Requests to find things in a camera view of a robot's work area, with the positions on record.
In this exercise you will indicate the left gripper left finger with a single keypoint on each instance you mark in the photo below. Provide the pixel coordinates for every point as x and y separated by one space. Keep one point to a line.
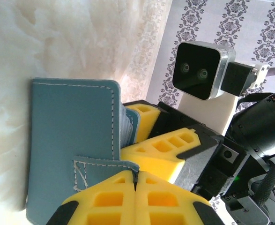
99 206

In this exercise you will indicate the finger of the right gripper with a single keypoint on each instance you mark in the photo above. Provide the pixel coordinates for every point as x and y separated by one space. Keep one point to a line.
163 154
147 117

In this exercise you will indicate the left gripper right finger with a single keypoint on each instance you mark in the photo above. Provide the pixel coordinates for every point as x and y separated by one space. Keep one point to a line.
170 206

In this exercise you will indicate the blue leather card holder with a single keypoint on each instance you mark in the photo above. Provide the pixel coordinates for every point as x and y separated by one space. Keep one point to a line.
69 117

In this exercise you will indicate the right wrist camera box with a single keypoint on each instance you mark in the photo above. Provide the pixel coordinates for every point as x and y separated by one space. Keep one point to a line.
198 70

